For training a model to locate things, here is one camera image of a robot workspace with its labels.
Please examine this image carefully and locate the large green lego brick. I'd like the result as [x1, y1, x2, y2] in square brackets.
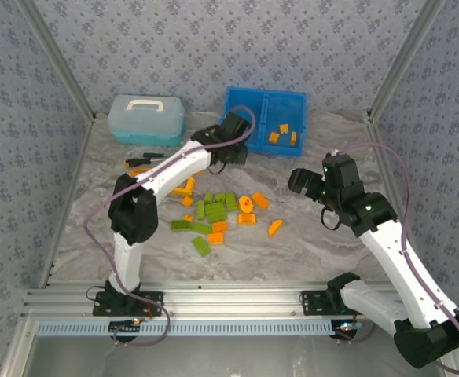
[204, 202, 229, 224]

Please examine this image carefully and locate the blue two-compartment plastic bin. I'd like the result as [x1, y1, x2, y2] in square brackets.
[218, 86, 308, 158]

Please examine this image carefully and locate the small black controller board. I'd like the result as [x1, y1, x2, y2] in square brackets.
[108, 318, 144, 335]
[333, 320, 368, 339]

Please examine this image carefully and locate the grey metal base pan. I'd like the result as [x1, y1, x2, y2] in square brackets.
[0, 317, 459, 377]

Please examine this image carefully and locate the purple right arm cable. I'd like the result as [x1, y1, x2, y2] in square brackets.
[333, 141, 459, 374]

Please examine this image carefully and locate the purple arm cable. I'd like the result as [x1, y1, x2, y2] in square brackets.
[333, 141, 459, 374]
[83, 104, 257, 349]

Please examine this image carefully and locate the aluminium side rail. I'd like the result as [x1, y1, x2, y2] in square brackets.
[365, 112, 413, 252]
[39, 113, 97, 290]

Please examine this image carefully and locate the clear teal toolbox white handle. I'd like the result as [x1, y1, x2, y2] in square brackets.
[107, 93, 186, 148]

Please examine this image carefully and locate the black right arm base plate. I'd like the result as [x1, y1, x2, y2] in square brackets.
[300, 289, 358, 317]

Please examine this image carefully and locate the aluminium cross rail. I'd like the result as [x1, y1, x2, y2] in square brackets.
[21, 279, 406, 320]

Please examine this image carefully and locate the aluminium corner post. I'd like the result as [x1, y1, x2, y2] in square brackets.
[16, 0, 97, 123]
[365, 0, 447, 123]

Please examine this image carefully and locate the slotted light blue cable duct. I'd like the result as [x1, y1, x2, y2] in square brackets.
[35, 320, 335, 338]

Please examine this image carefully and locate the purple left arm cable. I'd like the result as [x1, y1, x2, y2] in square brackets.
[83, 104, 257, 349]

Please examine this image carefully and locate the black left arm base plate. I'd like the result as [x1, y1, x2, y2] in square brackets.
[92, 290, 165, 317]

